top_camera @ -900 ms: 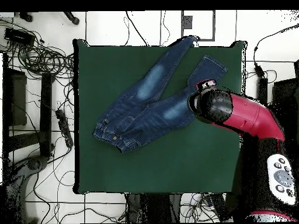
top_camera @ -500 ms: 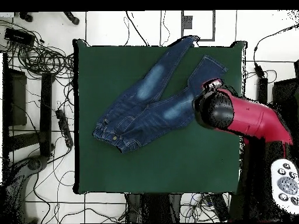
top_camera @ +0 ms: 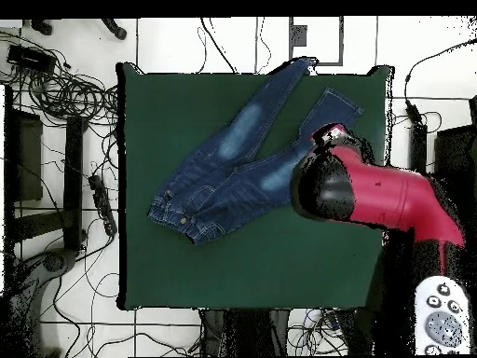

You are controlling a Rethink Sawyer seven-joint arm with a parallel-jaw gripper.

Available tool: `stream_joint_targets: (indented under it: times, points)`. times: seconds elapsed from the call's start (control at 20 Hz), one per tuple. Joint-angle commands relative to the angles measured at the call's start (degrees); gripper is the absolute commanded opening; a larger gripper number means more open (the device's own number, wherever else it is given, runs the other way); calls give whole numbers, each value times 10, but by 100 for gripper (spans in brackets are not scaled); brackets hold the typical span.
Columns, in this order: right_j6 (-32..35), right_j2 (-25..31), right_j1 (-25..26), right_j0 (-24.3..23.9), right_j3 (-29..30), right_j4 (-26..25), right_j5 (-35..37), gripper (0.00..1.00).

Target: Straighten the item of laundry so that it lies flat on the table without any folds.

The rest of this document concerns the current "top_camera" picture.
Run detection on blue denim jeans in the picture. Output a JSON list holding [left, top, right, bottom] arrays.
[[146, 57, 364, 246]]

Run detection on black power adapter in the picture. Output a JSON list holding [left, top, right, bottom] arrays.
[[404, 99, 425, 125]]

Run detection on black upright bar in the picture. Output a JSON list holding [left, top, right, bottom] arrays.
[[408, 124, 429, 174]]

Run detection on black cabinet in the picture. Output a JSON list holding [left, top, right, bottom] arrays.
[[433, 95, 477, 195]]

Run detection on dark green table cloth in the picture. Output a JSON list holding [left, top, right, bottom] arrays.
[[116, 62, 395, 312]]

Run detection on black metal column stand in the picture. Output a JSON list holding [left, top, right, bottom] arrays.
[[200, 308, 291, 357]]

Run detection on black power strip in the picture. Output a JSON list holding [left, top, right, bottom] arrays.
[[88, 173, 117, 237]]

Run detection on black stand foot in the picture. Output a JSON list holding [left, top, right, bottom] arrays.
[[101, 18, 128, 40], [29, 18, 53, 36]]

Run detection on black electronics box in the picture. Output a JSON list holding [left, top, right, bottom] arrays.
[[6, 44, 58, 74]]

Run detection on grey chair base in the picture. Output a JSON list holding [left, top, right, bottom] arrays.
[[5, 248, 80, 356]]

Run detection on grey square frame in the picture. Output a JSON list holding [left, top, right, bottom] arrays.
[[288, 16, 345, 68]]

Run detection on black frame stand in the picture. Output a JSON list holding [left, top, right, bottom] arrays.
[[3, 85, 89, 258]]

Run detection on black cable tangle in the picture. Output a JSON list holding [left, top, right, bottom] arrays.
[[0, 32, 120, 126]]

